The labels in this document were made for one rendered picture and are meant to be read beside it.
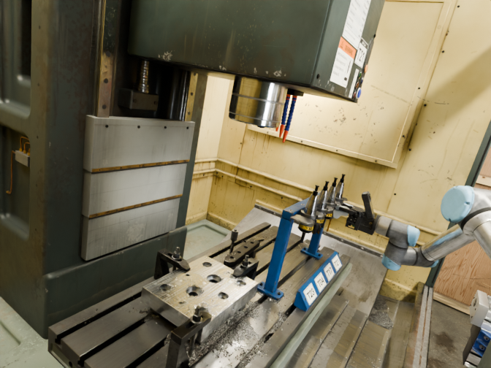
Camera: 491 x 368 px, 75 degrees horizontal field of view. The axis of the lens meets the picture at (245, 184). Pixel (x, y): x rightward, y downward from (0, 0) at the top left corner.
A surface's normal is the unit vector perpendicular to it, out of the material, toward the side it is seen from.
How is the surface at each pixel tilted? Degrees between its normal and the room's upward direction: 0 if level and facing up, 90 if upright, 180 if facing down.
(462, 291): 90
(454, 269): 90
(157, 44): 90
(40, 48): 90
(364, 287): 24
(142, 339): 0
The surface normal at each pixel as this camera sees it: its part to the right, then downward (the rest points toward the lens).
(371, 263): -0.04, -0.80
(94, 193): 0.84, 0.30
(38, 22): -0.53, 0.13
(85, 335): 0.19, -0.94
